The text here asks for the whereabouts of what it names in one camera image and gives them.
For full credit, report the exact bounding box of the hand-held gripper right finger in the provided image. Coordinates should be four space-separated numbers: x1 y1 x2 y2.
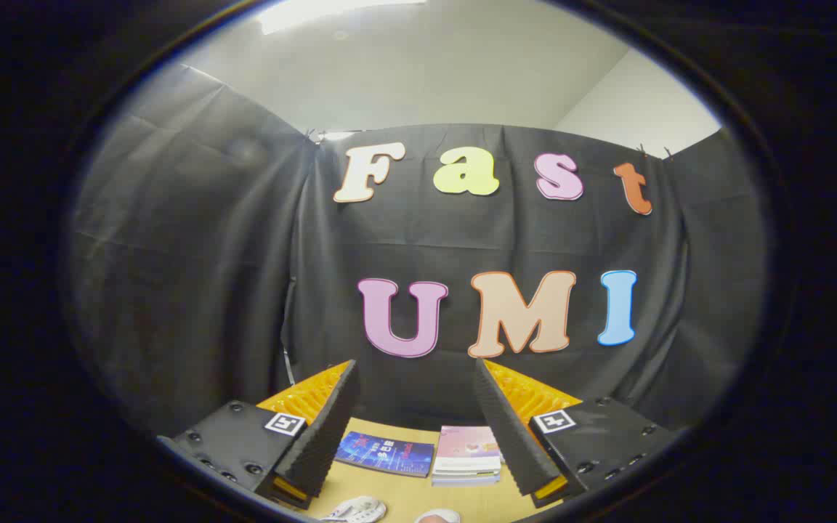
474 357 682 509

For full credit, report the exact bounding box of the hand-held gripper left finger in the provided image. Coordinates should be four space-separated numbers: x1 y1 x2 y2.
157 359 361 511

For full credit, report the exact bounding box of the stack of pink white books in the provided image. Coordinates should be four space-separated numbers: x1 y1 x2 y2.
431 426 504 487

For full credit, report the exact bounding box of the blue cover book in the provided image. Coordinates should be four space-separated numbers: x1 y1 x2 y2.
334 431 435 478

